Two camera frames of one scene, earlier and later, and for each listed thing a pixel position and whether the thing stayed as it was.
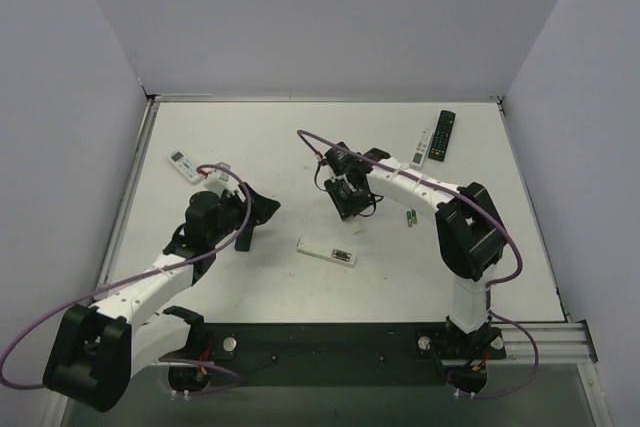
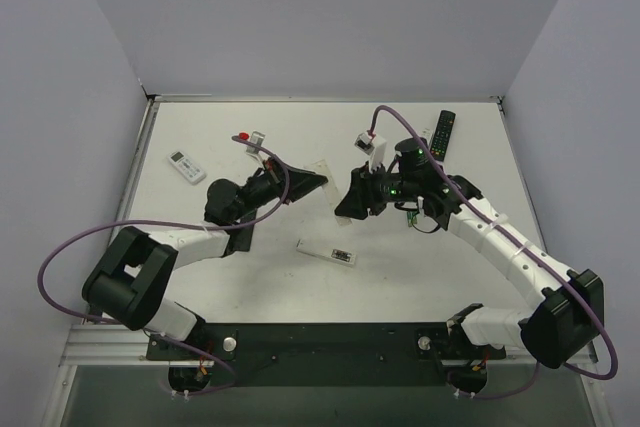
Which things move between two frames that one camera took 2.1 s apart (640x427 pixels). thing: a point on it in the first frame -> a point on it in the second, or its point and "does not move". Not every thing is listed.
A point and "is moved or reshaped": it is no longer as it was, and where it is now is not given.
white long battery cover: x=353 y=225 is moved or reshaped
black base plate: x=350 y=353 does not move
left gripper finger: x=262 y=208 -> x=302 y=182
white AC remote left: x=185 y=165 does not move
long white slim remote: x=335 y=254 does not move
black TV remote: x=442 y=135 does not move
